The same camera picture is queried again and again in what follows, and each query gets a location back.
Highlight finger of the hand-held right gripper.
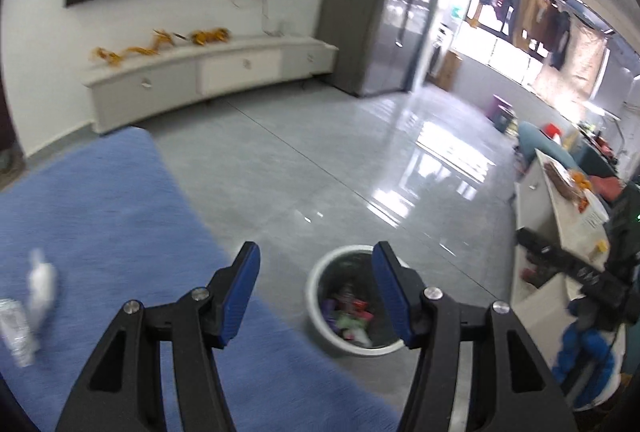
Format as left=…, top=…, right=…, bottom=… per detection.
left=516, top=227, right=608, bottom=286

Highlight green wrapper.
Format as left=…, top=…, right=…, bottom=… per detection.
left=336, top=313, right=366, bottom=338

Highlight long gold dragon ornament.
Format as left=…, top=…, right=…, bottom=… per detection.
left=90, top=28, right=176, bottom=66

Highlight blue blanket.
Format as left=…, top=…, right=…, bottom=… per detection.
left=0, top=126, right=401, bottom=432

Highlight white paper box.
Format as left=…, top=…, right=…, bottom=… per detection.
left=575, top=192, right=611, bottom=238

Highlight small gold coiled ornament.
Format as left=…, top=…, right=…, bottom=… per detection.
left=189, top=27, right=232, bottom=46

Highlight brown paper bag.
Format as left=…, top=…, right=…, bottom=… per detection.
left=542, top=159, right=576, bottom=198

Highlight clear plastic bottle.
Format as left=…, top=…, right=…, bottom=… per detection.
left=0, top=297, right=41, bottom=369

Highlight grey refrigerator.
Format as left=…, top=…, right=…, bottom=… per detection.
left=317, top=0, right=443, bottom=98

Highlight balcony window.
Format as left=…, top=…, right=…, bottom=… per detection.
left=450, top=0, right=616, bottom=88

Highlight row of hanging clothes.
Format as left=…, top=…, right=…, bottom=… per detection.
left=467, top=0, right=573, bottom=70

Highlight pink hanging sheet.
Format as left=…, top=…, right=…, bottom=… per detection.
left=530, top=22, right=608, bottom=103

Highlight white round trash bin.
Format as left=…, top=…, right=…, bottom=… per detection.
left=305, top=245, right=426, bottom=358

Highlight white side table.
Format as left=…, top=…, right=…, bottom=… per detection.
left=510, top=147, right=626, bottom=413

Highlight pink cushion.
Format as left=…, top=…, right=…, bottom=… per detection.
left=590, top=175, right=623, bottom=208

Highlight white television cabinet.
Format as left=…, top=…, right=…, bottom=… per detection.
left=82, top=35, right=338, bottom=134

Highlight white tissue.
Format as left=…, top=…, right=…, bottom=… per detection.
left=26, top=248, right=58, bottom=333

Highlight person's right hand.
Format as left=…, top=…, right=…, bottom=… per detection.
left=554, top=297, right=622, bottom=394

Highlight purple storage bin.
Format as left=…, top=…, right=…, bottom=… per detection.
left=490, top=95, right=512, bottom=123

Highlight teal sofa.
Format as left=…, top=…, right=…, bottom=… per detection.
left=515, top=121, right=621, bottom=178

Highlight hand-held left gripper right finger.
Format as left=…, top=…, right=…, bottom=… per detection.
left=371, top=241, right=576, bottom=432

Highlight loose television cables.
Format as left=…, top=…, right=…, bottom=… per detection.
left=227, top=0, right=281, bottom=36

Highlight dark red bag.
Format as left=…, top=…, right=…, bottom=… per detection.
left=520, top=265, right=551, bottom=288

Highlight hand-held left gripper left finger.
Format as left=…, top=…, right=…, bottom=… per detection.
left=55, top=241, right=262, bottom=432

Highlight cardboard box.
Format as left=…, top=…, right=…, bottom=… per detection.
left=437, top=50, right=463, bottom=88

